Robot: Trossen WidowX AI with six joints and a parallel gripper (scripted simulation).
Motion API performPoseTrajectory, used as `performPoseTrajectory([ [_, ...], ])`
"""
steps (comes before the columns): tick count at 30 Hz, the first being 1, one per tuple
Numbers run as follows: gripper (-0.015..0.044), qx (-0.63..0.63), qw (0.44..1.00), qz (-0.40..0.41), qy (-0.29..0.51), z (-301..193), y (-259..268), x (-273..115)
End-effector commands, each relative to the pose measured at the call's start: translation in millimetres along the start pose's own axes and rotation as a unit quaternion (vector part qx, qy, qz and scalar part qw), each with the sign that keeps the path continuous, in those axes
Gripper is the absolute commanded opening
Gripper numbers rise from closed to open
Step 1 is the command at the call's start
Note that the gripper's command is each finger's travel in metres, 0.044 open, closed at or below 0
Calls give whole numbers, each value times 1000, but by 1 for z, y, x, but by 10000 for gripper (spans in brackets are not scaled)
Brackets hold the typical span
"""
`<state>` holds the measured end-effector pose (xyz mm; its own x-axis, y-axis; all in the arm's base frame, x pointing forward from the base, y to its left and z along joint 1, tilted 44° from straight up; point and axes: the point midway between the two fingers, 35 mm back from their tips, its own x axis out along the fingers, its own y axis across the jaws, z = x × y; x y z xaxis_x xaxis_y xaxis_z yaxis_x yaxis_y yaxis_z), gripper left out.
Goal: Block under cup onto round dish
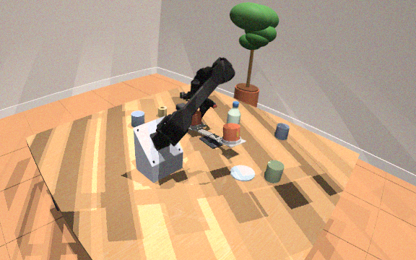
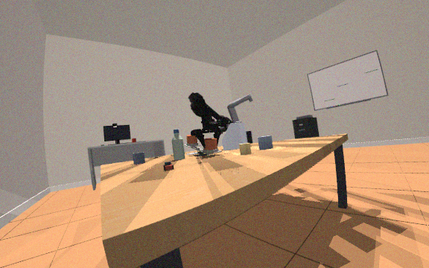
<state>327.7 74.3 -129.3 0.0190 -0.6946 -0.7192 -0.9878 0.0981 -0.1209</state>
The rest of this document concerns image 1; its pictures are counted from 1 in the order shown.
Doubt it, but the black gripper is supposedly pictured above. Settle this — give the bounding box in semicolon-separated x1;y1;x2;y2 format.
176;92;214;118

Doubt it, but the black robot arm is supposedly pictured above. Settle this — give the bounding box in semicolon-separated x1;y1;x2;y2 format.
150;57;235;150

